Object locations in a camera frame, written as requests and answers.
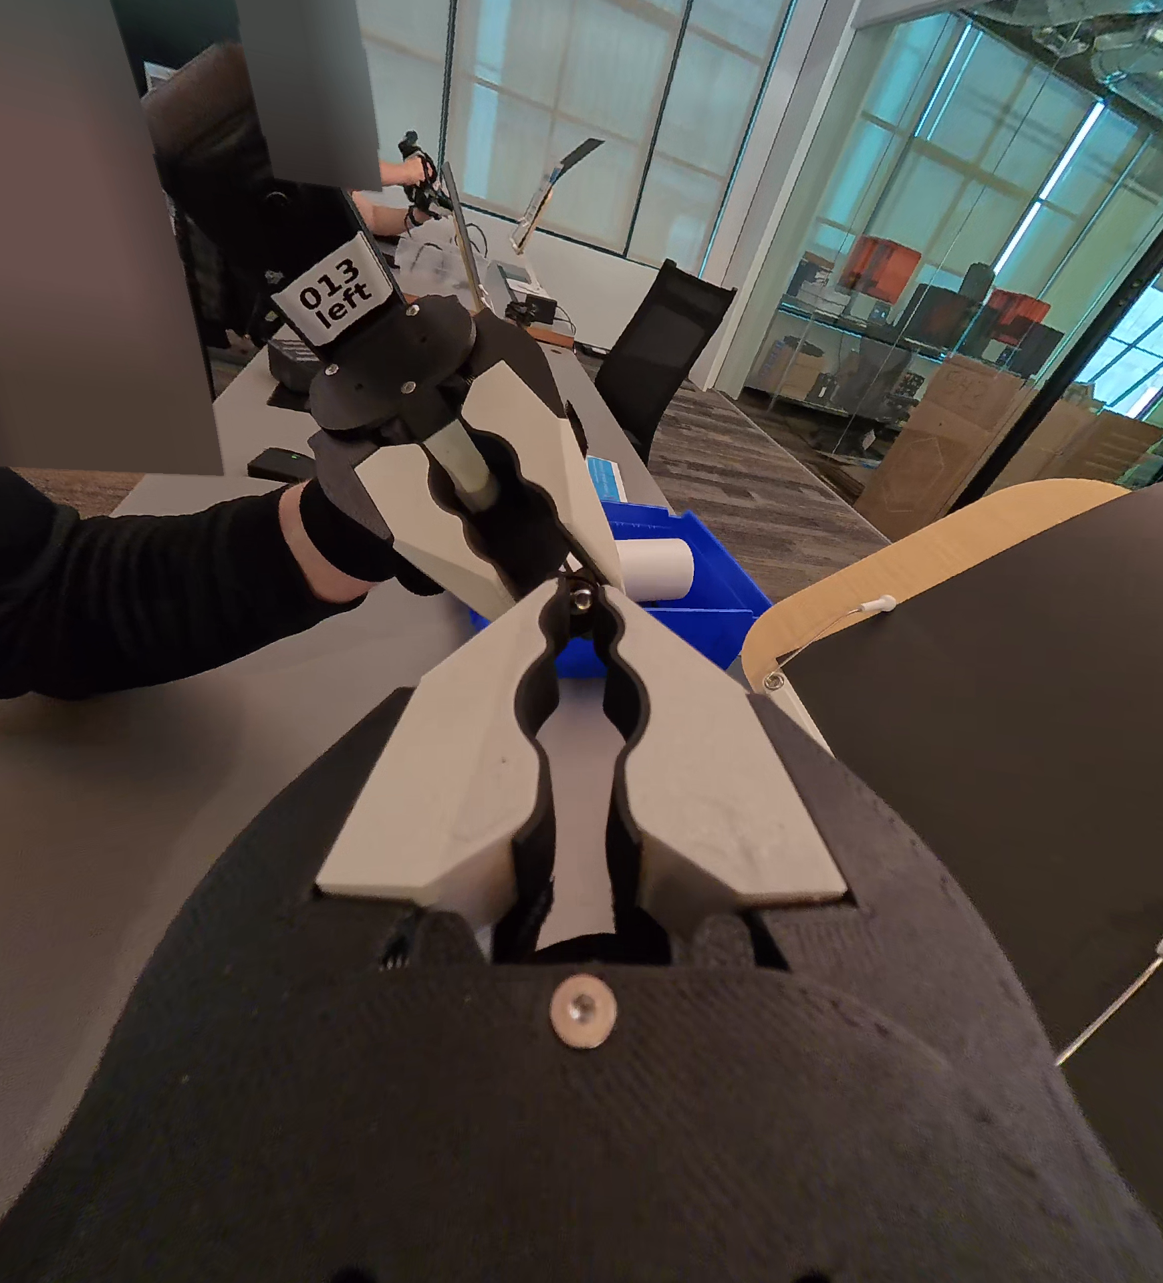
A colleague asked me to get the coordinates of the blue plastic bin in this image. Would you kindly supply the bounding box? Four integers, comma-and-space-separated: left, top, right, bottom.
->
468, 500, 773, 682

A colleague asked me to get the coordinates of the person's left hand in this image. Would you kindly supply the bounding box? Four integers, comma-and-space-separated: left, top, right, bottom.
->
298, 479, 447, 599

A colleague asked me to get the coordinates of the cardboard box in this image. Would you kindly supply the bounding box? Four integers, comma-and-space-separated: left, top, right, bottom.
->
857, 354, 1043, 542

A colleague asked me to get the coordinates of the dark divider panel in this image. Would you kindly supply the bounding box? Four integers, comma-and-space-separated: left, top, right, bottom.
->
742, 465, 1163, 1283

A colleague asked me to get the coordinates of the black office chair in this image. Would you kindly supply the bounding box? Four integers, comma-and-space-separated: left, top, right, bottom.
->
590, 258, 739, 464

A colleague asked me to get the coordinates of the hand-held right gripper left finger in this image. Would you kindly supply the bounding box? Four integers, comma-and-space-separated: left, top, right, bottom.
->
313, 579, 561, 933

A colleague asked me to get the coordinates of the person's left forearm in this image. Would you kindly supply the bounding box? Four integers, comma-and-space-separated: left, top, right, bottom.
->
0, 465, 367, 702

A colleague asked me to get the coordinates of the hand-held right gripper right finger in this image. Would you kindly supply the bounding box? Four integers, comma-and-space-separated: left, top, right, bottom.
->
585, 591, 850, 921

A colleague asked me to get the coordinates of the thin grey panel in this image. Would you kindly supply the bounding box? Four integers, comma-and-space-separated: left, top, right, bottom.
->
439, 160, 490, 302

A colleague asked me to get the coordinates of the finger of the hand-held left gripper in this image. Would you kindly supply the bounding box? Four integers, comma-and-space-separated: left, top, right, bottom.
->
459, 358, 630, 602
348, 443, 542, 619

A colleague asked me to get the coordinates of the black power adapter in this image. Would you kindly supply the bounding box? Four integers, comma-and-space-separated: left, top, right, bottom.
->
265, 337, 326, 393

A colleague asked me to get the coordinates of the angled desk lamp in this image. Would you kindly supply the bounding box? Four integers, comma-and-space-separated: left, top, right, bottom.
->
511, 137, 606, 254

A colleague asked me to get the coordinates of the white paper roll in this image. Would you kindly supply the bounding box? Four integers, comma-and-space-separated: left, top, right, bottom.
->
609, 538, 695, 602

